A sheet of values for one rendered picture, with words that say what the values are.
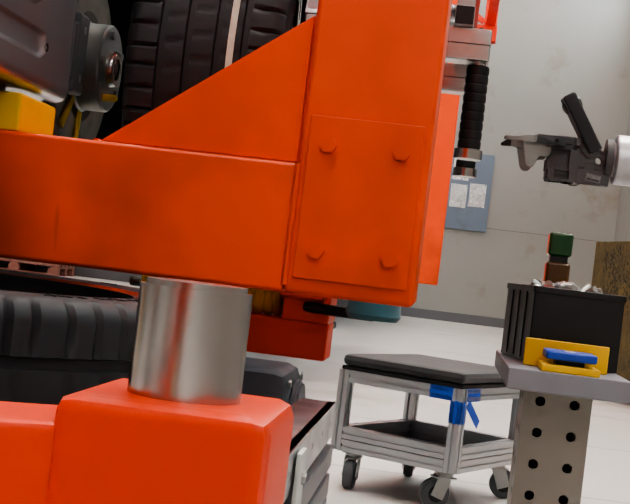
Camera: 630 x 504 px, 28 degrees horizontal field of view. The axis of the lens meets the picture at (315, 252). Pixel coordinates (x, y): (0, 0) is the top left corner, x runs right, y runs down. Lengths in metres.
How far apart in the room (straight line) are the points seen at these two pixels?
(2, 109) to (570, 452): 0.94
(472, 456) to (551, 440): 1.25
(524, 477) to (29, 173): 0.84
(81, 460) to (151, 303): 0.06
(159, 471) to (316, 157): 1.14
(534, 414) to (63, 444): 1.51
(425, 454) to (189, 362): 2.68
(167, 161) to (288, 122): 0.16
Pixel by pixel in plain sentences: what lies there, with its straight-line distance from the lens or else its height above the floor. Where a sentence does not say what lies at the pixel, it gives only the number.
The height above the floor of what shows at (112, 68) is 0.85.
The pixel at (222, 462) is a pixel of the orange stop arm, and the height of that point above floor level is 0.49.
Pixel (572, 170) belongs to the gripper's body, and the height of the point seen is 0.78.
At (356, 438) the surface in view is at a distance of 3.18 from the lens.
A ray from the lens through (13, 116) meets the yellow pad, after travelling 1.64.
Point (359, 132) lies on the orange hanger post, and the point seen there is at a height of 0.72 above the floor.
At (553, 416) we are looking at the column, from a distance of 1.90.
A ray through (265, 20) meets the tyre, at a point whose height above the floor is 0.90.
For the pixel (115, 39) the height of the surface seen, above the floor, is 0.90.
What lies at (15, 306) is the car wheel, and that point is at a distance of 1.06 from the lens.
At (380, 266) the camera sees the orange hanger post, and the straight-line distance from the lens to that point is 1.52.
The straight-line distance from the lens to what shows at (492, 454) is 3.25.
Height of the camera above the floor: 0.56
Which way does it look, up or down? level
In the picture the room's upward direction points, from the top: 7 degrees clockwise
